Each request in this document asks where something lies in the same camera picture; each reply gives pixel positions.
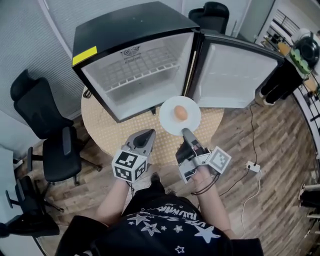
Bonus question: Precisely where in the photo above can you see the white desk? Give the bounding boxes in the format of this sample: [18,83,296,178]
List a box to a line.
[0,144,43,256]

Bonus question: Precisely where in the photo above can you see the round table with beige cloth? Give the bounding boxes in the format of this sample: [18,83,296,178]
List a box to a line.
[80,86,225,167]

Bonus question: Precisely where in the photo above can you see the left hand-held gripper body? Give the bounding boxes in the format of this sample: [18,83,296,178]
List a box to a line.
[111,142,152,183]

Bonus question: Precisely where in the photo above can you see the black jacket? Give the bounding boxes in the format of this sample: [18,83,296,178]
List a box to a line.
[0,214,61,238]

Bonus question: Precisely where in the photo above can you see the person's black star shirt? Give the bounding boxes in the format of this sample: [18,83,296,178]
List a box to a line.
[54,196,265,256]

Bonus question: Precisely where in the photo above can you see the white wire shelf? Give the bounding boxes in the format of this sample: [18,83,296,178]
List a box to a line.
[98,49,181,93]

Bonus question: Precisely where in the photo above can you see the black dome backpack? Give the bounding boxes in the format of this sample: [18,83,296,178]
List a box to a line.
[289,37,320,75]

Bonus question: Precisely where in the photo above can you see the brown egg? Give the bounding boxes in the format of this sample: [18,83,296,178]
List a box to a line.
[173,105,188,121]

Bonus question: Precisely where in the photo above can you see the black high-back chair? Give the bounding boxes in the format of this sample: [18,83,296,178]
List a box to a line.
[188,1,230,35]

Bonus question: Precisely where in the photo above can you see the thin black cord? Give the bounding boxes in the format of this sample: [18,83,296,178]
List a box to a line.
[125,181,136,198]

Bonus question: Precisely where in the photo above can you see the white power strip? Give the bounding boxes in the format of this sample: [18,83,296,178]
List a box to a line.
[245,161,261,173]

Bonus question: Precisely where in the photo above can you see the white round plate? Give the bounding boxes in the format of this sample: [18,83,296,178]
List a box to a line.
[159,95,202,137]

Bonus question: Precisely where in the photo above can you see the long black floor cable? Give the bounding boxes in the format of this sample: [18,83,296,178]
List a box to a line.
[249,101,258,166]

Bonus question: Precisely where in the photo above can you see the person's left forearm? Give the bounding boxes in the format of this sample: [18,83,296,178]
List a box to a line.
[94,178,131,227]

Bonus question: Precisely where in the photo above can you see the person's black trousers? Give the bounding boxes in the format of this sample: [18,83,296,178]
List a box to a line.
[149,179,167,201]

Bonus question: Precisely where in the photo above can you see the black mini fridge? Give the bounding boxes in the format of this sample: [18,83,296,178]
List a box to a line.
[71,1,286,123]

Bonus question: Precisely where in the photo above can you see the short black floor cable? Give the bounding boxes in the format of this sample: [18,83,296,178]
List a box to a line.
[218,167,251,197]

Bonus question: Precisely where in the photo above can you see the white floor cable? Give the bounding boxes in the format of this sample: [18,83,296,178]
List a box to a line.
[239,169,263,238]

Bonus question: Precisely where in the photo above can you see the black mesh office chair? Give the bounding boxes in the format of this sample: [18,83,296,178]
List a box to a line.
[10,69,103,186]

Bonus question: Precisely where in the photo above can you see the person's right forearm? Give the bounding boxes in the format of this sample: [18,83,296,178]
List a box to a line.
[193,178,237,238]

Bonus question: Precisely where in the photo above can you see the black metal railing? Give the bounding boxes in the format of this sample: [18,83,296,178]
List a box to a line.
[264,9,320,161]

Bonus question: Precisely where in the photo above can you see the yellow sticker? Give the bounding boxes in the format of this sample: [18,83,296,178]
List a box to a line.
[72,46,98,67]

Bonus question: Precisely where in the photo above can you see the small black office chair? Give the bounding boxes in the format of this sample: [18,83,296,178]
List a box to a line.
[5,174,65,216]

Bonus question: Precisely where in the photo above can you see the wooden table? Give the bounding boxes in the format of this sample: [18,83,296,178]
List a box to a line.
[277,41,291,56]

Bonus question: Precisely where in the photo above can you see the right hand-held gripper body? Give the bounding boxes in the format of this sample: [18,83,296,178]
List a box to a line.
[175,141,232,185]

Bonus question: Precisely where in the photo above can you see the black wrist cord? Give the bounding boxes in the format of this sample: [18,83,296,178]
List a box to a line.
[191,174,221,196]

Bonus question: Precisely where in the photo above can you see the person's right hand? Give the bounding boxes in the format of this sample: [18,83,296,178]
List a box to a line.
[192,165,216,183]

